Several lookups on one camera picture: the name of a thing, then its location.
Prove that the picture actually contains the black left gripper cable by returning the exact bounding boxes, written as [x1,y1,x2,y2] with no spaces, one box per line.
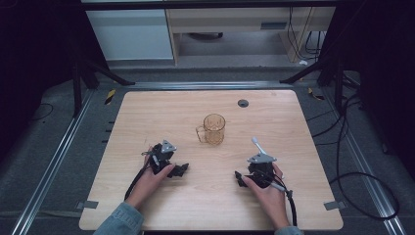
[123,156,154,202]

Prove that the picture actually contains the aluminium floor rail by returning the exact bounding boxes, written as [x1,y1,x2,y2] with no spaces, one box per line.
[321,87,408,235]
[10,88,96,235]

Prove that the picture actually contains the white toothbrush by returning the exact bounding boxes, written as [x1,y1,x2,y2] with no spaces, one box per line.
[251,136,268,157]

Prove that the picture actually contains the dark curtain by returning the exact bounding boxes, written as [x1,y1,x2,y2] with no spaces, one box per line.
[0,0,109,165]
[321,0,415,180]

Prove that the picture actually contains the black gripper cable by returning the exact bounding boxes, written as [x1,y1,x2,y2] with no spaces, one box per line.
[269,181,299,228]
[123,156,154,202]

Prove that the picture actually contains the person's right hand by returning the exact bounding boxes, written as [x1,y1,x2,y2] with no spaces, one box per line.
[242,162,292,230]

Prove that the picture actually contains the amber glass mug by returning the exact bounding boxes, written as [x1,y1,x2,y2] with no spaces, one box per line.
[195,113,227,147]

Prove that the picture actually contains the black hanging cables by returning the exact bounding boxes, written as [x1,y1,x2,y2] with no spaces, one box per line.
[286,6,325,62]

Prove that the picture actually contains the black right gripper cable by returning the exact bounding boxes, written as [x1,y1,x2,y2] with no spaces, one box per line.
[269,181,299,228]

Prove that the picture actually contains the yellow black tape strip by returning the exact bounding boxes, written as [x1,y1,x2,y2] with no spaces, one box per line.
[307,87,326,102]
[103,88,117,106]

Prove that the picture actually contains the thin black floor cable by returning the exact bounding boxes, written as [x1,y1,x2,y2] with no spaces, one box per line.
[29,102,55,122]

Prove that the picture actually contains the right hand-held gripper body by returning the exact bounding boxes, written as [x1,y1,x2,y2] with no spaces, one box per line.
[246,153,278,190]

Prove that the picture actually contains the light wooden desk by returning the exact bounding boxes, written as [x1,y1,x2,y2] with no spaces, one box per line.
[164,6,337,66]

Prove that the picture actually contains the black looped floor cable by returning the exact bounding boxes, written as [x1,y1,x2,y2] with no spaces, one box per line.
[306,92,401,222]

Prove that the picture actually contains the black metal stand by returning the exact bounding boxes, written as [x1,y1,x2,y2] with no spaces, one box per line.
[69,45,137,118]
[279,55,360,114]

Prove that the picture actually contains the grey tape piece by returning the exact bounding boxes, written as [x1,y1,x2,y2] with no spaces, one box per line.
[323,200,347,212]
[75,199,100,211]

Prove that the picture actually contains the person's left hand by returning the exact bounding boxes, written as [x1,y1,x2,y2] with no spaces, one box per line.
[127,163,176,211]

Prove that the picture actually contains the white cabinet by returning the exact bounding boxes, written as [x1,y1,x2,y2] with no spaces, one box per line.
[85,8,174,62]

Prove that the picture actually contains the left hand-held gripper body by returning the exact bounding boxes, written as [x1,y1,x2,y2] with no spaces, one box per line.
[142,139,179,175]

